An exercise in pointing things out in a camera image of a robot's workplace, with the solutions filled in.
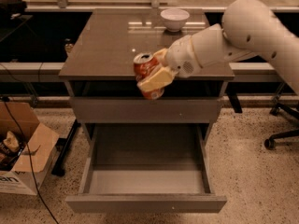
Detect black table leg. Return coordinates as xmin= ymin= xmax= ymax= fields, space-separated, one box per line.
xmin=51 ymin=120 xmax=80 ymax=176

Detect black office chair base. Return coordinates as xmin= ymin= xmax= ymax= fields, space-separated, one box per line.
xmin=263 ymin=102 xmax=299 ymax=151

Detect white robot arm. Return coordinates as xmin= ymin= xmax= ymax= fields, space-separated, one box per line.
xmin=137 ymin=0 xmax=299 ymax=93

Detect small bottle behind cabinet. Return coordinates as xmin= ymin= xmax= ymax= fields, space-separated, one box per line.
xmin=64 ymin=38 xmax=74 ymax=55

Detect black cable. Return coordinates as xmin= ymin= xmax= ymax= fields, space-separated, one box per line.
xmin=0 ymin=63 xmax=60 ymax=224

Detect orange soda can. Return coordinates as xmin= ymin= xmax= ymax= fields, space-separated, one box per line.
xmin=134 ymin=52 xmax=164 ymax=100

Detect closed grey top drawer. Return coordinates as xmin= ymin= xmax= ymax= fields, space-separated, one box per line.
xmin=70 ymin=97 xmax=223 ymax=123

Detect brown cardboard box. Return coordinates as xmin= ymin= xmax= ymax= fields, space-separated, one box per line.
xmin=0 ymin=102 xmax=59 ymax=195

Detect grey drawer cabinet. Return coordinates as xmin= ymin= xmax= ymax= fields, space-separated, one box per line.
xmin=58 ymin=8 xmax=235 ymax=214

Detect black bag on desk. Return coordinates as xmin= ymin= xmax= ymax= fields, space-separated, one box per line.
xmin=0 ymin=0 xmax=27 ymax=21

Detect white ceramic bowl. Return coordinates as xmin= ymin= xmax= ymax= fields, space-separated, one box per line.
xmin=160 ymin=8 xmax=190 ymax=32

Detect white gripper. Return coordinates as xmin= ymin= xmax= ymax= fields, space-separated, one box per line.
xmin=137 ymin=35 xmax=202 ymax=92

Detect open grey middle drawer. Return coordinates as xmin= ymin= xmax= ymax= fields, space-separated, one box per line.
xmin=66 ymin=124 xmax=227 ymax=213

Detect snack bags in box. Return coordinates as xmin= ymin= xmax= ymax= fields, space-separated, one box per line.
xmin=0 ymin=131 xmax=24 ymax=171

